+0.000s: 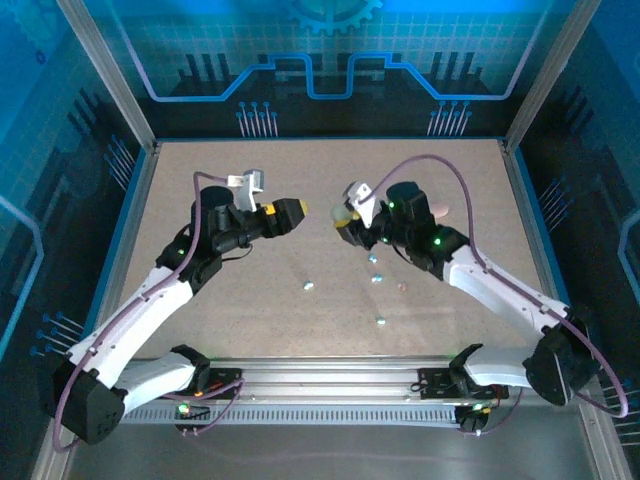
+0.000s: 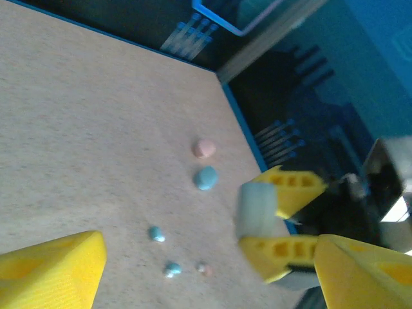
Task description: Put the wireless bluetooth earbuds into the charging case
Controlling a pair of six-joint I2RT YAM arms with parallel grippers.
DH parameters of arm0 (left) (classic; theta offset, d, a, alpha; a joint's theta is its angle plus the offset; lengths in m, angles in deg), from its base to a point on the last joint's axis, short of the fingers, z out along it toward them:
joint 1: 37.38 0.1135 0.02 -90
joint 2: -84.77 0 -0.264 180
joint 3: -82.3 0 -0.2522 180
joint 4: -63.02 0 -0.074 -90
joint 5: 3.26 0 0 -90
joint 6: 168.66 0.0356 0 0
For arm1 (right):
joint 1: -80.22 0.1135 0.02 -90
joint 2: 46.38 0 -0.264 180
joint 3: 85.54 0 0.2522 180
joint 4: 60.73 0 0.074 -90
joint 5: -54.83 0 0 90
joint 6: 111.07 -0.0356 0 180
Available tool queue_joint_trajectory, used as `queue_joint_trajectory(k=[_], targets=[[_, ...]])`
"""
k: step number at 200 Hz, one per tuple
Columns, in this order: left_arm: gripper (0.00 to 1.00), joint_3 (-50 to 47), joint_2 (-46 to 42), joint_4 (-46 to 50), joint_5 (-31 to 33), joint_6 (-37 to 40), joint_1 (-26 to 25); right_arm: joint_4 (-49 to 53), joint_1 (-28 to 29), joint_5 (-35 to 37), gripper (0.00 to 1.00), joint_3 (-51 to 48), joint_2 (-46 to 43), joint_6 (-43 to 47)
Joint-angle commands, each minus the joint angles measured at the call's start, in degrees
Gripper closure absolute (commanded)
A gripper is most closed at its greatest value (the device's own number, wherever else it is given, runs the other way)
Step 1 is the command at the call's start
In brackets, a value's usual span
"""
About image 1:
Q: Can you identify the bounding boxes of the blue table edge strip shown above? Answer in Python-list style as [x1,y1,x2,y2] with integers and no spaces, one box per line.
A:
[512,147,589,364]
[83,147,150,334]

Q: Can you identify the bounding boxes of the thin black left gripper wire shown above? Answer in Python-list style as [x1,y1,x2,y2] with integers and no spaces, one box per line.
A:
[219,245,252,264]

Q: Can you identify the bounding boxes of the aluminium side rail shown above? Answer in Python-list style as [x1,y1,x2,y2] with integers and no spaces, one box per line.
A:
[499,139,632,480]
[29,142,160,480]

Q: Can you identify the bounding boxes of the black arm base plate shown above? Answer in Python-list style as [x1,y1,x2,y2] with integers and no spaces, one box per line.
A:
[417,367,511,401]
[152,367,246,401]

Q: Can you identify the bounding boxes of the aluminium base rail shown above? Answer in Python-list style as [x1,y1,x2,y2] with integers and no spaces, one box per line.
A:
[207,355,466,401]

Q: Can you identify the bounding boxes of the grey slotted cable duct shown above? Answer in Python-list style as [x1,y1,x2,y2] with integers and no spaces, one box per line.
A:
[117,402,469,427]

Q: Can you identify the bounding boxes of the aluminium frame post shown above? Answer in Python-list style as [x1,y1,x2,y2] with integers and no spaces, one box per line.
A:
[55,0,160,151]
[503,0,599,151]

